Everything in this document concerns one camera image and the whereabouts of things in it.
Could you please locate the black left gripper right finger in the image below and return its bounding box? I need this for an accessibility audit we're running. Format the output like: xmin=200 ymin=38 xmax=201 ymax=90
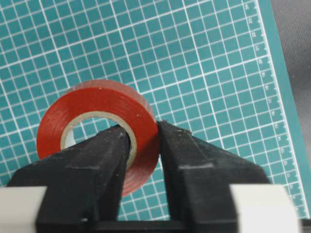
xmin=157 ymin=121 xmax=270 ymax=233

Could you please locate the red vinyl tape roll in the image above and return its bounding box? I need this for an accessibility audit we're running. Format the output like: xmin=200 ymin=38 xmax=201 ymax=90
xmin=36 ymin=79 xmax=160 ymax=197

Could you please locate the green grid cutting mat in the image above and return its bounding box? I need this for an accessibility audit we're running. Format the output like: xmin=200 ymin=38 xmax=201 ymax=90
xmin=0 ymin=0 xmax=311 ymax=218

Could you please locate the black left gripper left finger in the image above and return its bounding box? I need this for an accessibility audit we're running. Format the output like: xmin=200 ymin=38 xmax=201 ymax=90
xmin=6 ymin=125 xmax=129 ymax=233

